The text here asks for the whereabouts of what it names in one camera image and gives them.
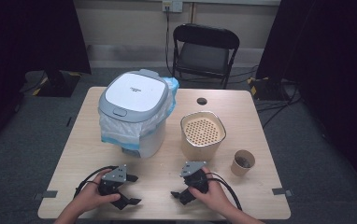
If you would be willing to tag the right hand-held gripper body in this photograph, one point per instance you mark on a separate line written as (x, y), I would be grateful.
(197, 182)

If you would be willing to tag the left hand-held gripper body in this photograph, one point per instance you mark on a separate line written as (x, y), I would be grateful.
(114, 174)

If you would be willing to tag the beige container with strainer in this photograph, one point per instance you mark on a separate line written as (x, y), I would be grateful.
(198, 152)

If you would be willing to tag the brown paper cup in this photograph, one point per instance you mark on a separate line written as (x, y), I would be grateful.
(237, 171)

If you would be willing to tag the dark wet tea residue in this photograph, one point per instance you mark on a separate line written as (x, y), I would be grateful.
(243, 162)

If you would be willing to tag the white grey lidded trash bin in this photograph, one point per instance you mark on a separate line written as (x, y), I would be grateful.
(136, 90)

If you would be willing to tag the person's right hand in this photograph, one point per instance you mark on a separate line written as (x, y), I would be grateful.
(212, 196)

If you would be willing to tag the person's left hand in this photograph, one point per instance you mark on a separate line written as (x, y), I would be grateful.
(89, 196)

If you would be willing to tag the white blue-edged trash bag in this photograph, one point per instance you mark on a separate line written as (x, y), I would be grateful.
(117, 130)

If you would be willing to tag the grey tape strip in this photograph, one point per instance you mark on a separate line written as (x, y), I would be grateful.
(47, 194)
(281, 191)

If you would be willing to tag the black stand base yellow tape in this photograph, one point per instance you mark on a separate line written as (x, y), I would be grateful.
(270, 90)
(58, 84)

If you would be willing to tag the black folding chair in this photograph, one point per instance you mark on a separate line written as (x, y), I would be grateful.
(204, 56)

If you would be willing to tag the black curtain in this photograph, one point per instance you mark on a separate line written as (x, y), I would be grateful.
(329, 62)
(27, 37)

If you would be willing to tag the brown wall conduit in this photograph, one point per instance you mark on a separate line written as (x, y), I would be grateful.
(193, 12)

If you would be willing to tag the white wall socket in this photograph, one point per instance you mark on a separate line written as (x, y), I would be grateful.
(176, 6)

